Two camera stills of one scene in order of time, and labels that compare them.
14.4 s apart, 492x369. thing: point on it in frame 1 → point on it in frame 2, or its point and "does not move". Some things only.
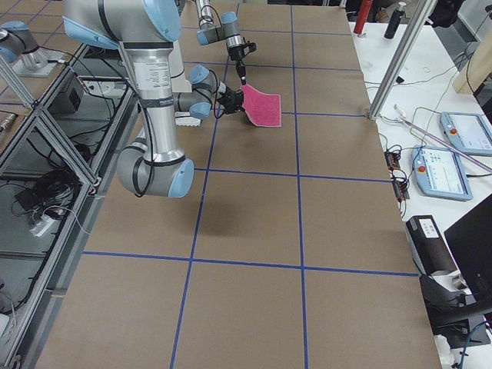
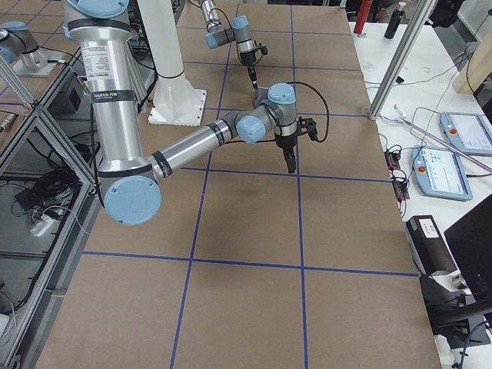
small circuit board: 392,160 does not move
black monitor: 470,240 does not move
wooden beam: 477,68 does not move
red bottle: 364,9 does not move
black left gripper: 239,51 → 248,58
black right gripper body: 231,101 → 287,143
